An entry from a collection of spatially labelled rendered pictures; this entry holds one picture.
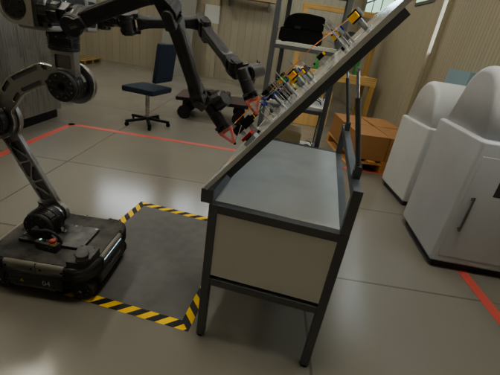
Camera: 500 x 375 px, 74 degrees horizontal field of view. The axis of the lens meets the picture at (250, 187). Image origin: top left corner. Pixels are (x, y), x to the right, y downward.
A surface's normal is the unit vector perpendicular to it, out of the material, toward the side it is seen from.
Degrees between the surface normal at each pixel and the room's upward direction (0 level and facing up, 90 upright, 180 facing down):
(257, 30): 90
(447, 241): 90
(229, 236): 90
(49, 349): 0
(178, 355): 0
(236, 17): 90
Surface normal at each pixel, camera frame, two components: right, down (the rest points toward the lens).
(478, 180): -0.12, 0.40
